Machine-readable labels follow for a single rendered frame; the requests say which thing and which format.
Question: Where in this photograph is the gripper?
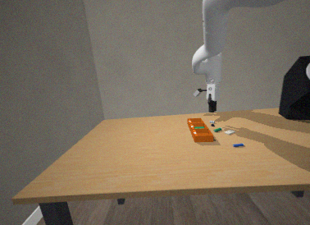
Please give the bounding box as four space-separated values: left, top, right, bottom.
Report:
207 82 221 113

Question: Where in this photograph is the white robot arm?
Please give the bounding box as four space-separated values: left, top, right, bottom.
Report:
192 0 284 83

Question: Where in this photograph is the white domino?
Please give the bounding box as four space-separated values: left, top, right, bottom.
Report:
224 130 235 135

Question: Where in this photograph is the orange rack of bins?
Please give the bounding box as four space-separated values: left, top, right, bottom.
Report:
187 118 213 142

